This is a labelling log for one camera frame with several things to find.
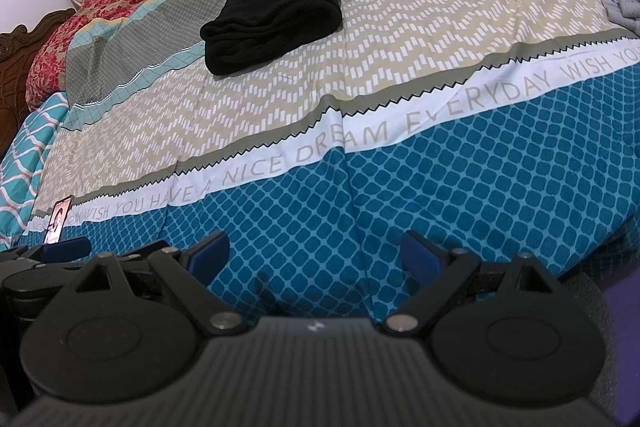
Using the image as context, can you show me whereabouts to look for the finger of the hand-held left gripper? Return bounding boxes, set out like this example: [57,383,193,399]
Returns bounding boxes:
[0,238,92,269]

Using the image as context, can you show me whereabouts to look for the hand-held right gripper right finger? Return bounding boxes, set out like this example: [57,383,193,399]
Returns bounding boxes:
[381,229,554,334]

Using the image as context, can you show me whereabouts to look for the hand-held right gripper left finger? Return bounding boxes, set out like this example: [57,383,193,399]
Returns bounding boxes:
[62,229,247,334]

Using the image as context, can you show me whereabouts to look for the black pants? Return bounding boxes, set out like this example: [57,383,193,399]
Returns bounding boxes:
[200,0,344,76]

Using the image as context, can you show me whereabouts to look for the smartphone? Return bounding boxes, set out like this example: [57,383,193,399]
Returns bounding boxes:
[44,195,75,244]

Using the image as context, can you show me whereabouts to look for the teal wavy striped pillow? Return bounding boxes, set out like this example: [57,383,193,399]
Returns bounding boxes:
[0,92,72,249]

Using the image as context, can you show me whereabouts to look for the patterned teal beige bedsheet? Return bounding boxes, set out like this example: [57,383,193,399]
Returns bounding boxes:
[30,0,640,323]

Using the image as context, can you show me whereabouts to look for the carved wooden headboard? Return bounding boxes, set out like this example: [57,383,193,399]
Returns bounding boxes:
[0,9,77,158]

